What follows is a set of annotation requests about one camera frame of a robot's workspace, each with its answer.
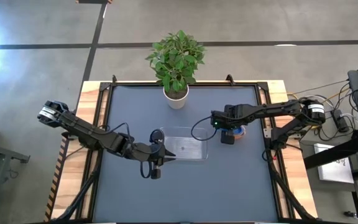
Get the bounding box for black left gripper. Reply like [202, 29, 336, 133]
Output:
[121, 141, 177, 170]

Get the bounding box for orange measuring cup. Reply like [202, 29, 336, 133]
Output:
[232, 125, 247, 140]

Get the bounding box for clear plastic basket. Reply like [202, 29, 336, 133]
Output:
[160, 126, 210, 161]

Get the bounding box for grey-blue table mat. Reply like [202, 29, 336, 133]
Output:
[93, 85, 279, 223]

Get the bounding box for potted plant in white pot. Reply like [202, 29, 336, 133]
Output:
[144, 29, 206, 110]

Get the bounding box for black power strip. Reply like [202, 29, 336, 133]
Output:
[331, 108, 350, 133]

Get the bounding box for black diagonal beam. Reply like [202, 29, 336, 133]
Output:
[303, 136, 358, 170]

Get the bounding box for white box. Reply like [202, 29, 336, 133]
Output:
[314, 142, 355, 184]

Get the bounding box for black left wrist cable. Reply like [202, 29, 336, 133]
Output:
[140, 128, 167, 180]

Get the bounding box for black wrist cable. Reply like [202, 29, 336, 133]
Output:
[140, 128, 167, 180]
[190, 116, 219, 142]

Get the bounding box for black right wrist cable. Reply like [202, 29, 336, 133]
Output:
[190, 116, 219, 142]

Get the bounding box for black table frame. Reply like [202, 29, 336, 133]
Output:
[44, 74, 318, 224]

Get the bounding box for black floor cables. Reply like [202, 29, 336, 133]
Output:
[287, 80, 354, 142]

